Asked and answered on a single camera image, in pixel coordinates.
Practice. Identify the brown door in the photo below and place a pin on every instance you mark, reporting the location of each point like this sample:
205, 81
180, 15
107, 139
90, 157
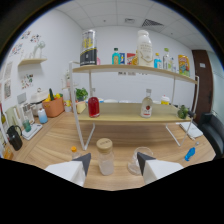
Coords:
202, 86

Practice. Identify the white notebook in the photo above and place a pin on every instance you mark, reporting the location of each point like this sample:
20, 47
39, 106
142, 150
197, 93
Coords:
191, 130

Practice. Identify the dark cylindrical tool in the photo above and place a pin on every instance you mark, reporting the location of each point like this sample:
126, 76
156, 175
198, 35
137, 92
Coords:
191, 114

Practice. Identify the white bowl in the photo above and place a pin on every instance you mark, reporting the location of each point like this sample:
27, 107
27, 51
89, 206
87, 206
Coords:
125, 101
111, 100

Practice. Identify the orange basket with fruit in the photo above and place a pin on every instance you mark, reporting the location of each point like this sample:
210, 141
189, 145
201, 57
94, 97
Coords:
54, 107

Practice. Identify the small white vase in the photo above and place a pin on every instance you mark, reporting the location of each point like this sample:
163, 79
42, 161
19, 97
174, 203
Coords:
67, 78

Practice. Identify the black kettle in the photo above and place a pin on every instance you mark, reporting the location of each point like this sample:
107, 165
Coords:
15, 139

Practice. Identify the red liquid bottle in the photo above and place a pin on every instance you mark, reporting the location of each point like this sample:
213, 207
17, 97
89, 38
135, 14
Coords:
94, 106

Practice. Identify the yellow colourful can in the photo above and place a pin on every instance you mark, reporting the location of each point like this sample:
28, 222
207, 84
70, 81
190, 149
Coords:
183, 65

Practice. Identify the glass bottle with wooden lid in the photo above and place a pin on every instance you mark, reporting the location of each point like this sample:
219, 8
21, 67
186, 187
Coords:
105, 160

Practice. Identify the green glass bottle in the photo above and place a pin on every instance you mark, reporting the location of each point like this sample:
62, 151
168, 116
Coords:
182, 112

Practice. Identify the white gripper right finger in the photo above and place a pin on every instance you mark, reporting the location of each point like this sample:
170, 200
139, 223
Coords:
156, 168

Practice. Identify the amber bottle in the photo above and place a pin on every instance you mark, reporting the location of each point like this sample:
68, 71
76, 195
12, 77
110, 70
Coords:
135, 60

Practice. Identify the white milk bottle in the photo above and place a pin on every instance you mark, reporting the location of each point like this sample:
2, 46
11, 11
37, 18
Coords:
145, 50

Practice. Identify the two-tier wooden shelf rack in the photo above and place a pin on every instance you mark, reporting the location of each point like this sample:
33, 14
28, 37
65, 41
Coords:
120, 113

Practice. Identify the cream pitcher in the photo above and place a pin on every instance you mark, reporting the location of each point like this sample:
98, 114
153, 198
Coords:
12, 116

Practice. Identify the white vase with flowers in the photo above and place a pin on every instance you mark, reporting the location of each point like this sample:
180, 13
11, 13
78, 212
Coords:
38, 50

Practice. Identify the clear bottle red label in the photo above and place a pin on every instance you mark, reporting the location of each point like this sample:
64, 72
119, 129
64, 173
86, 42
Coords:
146, 107

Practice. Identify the clear bottle orange cap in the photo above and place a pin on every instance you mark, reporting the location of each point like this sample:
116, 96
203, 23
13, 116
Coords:
74, 152

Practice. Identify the clear bottle green cap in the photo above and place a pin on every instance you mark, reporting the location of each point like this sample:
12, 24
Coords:
166, 61

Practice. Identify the red wall poster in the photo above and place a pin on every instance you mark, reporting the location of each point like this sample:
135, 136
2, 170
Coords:
130, 58

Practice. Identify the small blue bottle yellow cap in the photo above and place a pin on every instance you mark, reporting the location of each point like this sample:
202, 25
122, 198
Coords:
157, 62

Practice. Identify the square ceiling diffuser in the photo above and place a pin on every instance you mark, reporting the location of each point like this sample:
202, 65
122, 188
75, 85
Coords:
129, 20

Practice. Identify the black chair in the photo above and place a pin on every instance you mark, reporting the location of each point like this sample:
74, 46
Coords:
215, 131

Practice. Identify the green cup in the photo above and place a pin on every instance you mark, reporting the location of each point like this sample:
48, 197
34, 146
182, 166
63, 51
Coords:
26, 126

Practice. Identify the potted green plant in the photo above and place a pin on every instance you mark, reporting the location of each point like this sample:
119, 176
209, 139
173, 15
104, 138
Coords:
81, 94

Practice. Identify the wooden wall shelf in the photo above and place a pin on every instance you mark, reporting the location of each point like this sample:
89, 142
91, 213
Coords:
32, 61

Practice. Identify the large silver black can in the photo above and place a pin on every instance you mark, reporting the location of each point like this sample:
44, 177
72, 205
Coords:
88, 48

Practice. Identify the small teal bottle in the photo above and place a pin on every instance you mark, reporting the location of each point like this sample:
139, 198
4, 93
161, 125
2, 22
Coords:
115, 57

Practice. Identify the blue liquid bottle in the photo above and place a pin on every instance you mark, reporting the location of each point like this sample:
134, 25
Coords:
190, 154

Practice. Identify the white kitchen scale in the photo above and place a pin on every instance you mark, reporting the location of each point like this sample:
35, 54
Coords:
33, 131

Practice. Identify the small pink bottle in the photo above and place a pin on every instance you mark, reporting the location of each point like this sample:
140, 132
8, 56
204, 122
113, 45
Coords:
98, 61

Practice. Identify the ceiling air vent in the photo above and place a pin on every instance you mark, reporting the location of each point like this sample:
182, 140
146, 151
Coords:
152, 22

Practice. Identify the small white blue bottle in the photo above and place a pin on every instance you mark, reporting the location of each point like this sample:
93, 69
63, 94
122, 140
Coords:
42, 116

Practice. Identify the clear bottle blue cap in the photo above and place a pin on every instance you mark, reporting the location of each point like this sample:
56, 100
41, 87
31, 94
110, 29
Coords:
173, 65

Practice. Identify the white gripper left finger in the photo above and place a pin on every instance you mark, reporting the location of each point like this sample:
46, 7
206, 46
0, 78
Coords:
71, 170

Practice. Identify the blue wall poster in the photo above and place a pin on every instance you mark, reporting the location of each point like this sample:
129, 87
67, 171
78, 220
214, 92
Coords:
122, 58

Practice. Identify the blue rimmed bowl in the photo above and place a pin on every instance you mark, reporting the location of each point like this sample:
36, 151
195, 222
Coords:
101, 99

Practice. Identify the white kitchen appliance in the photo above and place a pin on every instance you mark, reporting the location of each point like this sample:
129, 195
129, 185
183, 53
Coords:
39, 96

